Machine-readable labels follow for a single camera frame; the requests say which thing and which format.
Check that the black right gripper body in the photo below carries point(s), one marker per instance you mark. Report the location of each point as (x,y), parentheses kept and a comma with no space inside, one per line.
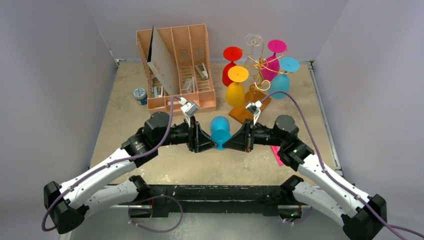
(249,136)

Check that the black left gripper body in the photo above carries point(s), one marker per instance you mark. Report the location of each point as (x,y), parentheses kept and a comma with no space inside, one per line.
(190,138)

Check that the blue plastic wine glass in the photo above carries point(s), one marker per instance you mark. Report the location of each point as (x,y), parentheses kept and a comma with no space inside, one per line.
(220,131)

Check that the yellow plastic wine glass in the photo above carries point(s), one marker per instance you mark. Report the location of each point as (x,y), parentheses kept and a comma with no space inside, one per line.
(235,93)

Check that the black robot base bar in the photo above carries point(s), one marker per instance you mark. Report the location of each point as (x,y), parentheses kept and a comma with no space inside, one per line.
(267,200)

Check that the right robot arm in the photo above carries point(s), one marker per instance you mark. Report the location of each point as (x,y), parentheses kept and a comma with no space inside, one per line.
(354,210)

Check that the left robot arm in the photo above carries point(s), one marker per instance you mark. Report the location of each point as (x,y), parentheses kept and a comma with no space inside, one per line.
(69,203)

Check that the teal wine glass on rack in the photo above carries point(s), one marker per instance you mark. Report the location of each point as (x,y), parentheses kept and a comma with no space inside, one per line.
(281,82)

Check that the magenta plastic wine glass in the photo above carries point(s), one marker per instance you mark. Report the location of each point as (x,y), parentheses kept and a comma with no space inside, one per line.
(271,65)

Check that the red plastic wine glass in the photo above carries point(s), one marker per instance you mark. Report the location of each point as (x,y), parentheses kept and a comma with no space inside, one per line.
(231,54)

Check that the clear wine glass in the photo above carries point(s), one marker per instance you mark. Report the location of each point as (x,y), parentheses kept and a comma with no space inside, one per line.
(253,41)

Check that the pink plastic clip tool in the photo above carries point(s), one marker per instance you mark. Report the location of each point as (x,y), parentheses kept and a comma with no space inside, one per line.
(275,150)

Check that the silver item in organizer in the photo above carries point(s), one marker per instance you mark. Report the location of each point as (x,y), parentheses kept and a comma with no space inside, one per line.
(188,85)

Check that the grey stapler in organizer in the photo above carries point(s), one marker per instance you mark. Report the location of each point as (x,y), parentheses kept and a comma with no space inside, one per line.
(202,71)

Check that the small blue white jar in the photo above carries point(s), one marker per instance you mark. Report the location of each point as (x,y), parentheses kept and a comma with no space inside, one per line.
(140,95)

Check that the white paper folder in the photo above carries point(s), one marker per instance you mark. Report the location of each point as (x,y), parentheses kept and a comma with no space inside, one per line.
(162,64)

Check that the peach plastic file organizer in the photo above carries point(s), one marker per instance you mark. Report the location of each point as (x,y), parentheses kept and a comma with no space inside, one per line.
(189,46)

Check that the gold wire wine glass rack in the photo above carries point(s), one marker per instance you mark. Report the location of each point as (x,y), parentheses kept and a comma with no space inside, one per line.
(255,81)

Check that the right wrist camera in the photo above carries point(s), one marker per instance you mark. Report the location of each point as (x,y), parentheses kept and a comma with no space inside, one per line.
(254,107)

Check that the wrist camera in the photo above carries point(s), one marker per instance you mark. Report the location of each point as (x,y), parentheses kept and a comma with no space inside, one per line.
(254,107)
(188,108)

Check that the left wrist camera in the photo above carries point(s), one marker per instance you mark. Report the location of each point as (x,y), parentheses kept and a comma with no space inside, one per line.
(188,108)

